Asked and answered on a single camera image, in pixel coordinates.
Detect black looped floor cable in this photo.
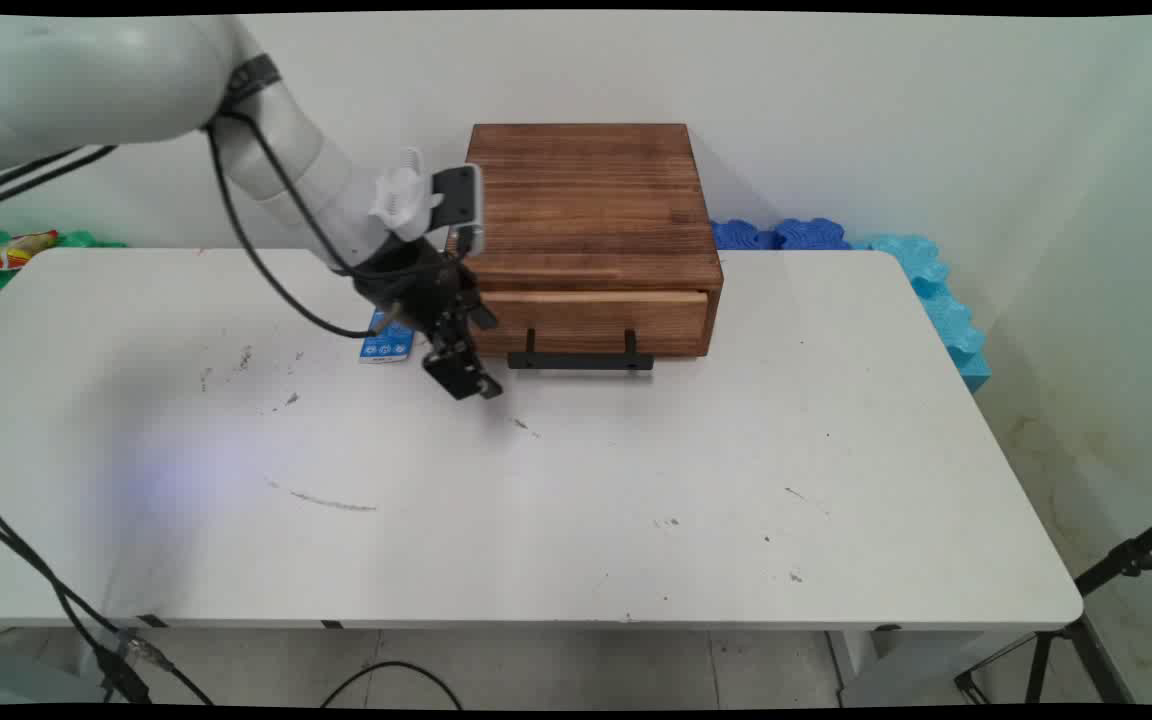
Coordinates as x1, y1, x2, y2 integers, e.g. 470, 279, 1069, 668
320, 659, 464, 710

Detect dark blue foam mat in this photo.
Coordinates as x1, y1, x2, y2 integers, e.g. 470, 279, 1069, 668
710, 217, 853, 252

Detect black bar drawer handle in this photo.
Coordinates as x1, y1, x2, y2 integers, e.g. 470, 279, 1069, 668
507, 328, 656, 374

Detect red yellow snack packet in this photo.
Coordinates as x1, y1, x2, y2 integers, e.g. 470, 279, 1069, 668
0, 230, 60, 274

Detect black tripod stand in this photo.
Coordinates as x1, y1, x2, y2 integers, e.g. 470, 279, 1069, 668
954, 504, 1152, 707

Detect black cables behind arm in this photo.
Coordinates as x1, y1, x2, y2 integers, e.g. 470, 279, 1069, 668
0, 144, 119, 216

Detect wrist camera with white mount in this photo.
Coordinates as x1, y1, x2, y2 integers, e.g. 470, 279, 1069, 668
368, 147, 486, 255

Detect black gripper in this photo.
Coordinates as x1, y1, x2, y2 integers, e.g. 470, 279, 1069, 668
351, 238, 504, 403

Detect white table leg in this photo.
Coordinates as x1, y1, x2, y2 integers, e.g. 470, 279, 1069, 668
825, 629, 992, 707

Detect black floor cable with connector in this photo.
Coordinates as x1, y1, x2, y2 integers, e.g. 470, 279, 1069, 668
0, 478, 217, 707

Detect blue printed card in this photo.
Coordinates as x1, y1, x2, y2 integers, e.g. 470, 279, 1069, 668
359, 309, 416, 365

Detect light blue foam mat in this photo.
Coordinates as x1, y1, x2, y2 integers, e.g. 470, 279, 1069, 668
848, 233, 993, 394

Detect dark brown wooden cabinet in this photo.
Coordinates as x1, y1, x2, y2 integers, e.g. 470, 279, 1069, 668
446, 123, 725, 359

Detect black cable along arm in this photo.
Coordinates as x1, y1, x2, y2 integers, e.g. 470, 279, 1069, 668
204, 108, 379, 340

